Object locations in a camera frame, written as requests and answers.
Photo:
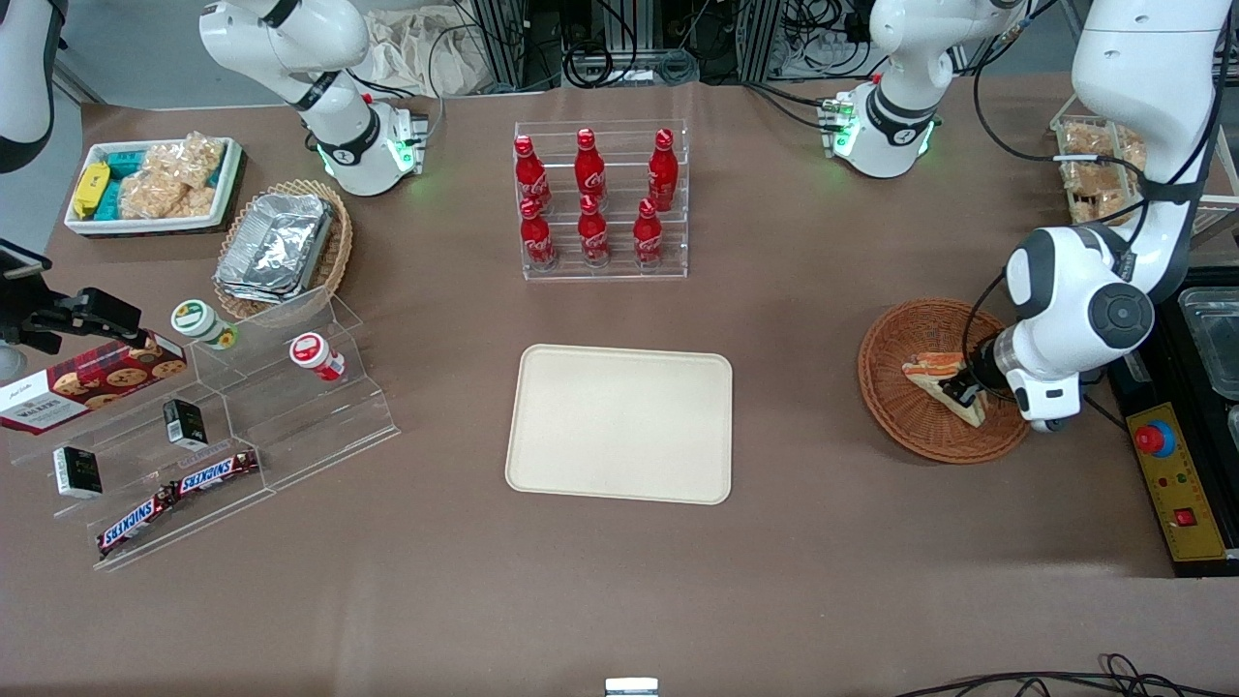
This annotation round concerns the black bracket with white edge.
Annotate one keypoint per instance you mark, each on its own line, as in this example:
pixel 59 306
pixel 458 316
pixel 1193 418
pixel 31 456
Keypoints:
pixel 21 261

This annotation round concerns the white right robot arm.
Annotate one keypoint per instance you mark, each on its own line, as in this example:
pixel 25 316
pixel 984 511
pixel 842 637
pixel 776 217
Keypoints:
pixel 339 145

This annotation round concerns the red lid yogurt cup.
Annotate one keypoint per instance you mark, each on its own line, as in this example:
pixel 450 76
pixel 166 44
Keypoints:
pixel 315 354

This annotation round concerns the red cola bottle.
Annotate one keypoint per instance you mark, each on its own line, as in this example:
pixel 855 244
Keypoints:
pixel 663 169
pixel 648 235
pixel 530 174
pixel 592 234
pixel 537 237
pixel 589 166

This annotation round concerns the clear bag of rice crackers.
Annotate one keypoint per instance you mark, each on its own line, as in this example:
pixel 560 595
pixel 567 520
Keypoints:
pixel 160 198
pixel 189 160

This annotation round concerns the stacked aluminium foil containers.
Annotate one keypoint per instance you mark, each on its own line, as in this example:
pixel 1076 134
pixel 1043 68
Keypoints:
pixel 276 247

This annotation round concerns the oval light wicker basket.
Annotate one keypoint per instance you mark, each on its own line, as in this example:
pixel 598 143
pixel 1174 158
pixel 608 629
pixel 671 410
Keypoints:
pixel 339 247

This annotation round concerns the round brown wicker basket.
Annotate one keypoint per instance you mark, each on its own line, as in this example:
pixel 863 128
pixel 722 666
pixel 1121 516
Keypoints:
pixel 891 387

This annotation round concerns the crumpled beige cloth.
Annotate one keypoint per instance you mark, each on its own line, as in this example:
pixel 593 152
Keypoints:
pixel 416 53

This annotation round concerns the green lid yogurt cup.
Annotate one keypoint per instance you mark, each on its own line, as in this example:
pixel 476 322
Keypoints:
pixel 198 321

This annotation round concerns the aluminium profile frame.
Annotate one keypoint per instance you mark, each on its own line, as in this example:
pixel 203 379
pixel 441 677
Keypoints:
pixel 508 44

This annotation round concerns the red tartan cookie box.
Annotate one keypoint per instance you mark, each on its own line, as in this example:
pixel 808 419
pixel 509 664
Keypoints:
pixel 87 387

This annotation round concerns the clear acrylic step display stand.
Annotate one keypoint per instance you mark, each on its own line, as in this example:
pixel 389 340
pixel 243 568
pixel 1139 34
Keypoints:
pixel 290 426

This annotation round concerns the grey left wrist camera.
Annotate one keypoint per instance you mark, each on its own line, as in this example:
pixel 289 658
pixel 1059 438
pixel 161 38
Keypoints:
pixel 1050 424

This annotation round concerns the yellow snack packet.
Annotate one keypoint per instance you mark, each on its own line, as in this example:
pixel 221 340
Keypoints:
pixel 90 189

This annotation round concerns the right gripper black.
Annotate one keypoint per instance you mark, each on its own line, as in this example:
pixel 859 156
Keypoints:
pixel 60 318

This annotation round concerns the clear acrylic bottle rack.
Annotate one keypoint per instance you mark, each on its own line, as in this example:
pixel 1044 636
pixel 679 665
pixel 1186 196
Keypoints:
pixel 619 174

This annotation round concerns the Snickers chocolate bar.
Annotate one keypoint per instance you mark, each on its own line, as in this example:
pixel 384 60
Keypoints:
pixel 215 472
pixel 135 523

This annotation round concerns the small black carton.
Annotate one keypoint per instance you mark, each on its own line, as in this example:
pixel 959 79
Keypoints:
pixel 77 471
pixel 184 424

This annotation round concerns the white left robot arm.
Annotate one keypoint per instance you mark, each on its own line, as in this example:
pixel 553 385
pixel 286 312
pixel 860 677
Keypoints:
pixel 1074 281

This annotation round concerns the beige plastic tray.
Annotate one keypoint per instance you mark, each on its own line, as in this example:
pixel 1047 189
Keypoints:
pixel 619 424

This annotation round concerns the teal snack packet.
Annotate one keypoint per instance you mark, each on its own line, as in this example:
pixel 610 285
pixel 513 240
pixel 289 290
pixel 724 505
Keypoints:
pixel 126 163
pixel 110 201

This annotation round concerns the white rectangular snack bin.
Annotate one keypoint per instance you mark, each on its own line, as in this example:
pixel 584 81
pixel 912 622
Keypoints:
pixel 145 225

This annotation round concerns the triangle sandwich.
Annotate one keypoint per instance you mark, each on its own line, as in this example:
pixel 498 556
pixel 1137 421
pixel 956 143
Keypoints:
pixel 929 373

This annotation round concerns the clear plastic container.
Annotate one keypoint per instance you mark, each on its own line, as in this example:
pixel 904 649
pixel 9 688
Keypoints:
pixel 1215 339

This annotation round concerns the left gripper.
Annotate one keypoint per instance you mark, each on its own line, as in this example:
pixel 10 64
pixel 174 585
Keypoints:
pixel 981 371

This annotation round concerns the black appliance housing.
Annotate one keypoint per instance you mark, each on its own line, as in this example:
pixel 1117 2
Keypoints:
pixel 1171 329

